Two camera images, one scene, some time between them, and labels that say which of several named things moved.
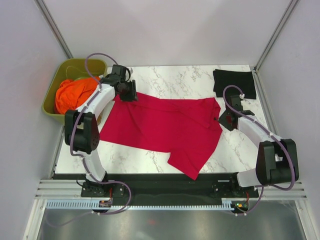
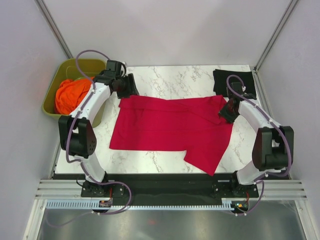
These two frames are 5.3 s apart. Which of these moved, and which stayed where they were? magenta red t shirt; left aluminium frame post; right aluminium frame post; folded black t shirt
Moved: magenta red t shirt
Stayed: left aluminium frame post; right aluminium frame post; folded black t shirt
